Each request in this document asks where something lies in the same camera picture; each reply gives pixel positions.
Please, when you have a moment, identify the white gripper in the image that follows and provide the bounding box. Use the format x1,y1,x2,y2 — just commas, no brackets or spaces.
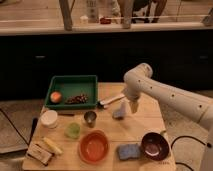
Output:
122,87,140,113

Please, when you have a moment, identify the small grey-blue towel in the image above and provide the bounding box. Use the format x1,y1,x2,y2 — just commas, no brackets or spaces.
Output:
112,101,127,119

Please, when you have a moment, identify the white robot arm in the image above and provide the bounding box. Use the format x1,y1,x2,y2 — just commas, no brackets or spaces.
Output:
123,63,213,171

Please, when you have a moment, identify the wooden light table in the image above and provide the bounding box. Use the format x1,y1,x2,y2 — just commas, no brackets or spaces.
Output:
21,82,177,171

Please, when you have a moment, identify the dark purple bowl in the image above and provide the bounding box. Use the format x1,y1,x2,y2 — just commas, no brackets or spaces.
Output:
141,132,169,161

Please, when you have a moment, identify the metal cup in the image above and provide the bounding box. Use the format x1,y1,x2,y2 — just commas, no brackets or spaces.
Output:
84,111,97,128

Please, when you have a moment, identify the blue sponge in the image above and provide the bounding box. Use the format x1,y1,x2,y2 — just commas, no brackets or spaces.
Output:
117,144,141,160

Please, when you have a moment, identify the dark grape bunch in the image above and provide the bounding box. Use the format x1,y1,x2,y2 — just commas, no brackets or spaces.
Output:
65,94,88,104

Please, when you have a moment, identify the orange bowl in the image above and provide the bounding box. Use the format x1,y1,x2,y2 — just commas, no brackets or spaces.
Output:
78,130,109,165

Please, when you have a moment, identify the green plastic cup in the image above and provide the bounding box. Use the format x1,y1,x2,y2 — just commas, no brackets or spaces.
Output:
65,122,80,139

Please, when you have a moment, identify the green plastic tray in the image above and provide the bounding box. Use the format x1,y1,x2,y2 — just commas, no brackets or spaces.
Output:
45,75,98,110

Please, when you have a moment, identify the orange peach fruit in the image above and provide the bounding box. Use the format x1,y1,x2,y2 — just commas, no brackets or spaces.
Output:
50,91,62,103

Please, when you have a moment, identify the white cup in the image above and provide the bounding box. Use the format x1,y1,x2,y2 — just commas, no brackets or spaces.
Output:
40,110,58,128

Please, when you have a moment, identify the yellow banana piece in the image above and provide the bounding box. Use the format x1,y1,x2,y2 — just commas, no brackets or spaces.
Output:
43,137,63,155

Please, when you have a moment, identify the wooden block box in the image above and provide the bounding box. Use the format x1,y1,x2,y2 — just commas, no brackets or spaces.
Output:
27,143,54,166

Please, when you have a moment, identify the white handled dish brush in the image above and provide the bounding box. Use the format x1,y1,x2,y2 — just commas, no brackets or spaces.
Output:
97,93,125,109

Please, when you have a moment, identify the black cable right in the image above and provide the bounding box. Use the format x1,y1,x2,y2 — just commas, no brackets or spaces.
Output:
170,134,208,171

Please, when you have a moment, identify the black cable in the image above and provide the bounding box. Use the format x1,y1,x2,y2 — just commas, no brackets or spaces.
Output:
170,134,208,171
0,108,30,147

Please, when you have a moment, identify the black cable left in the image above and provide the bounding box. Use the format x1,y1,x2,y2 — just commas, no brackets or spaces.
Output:
0,108,30,147

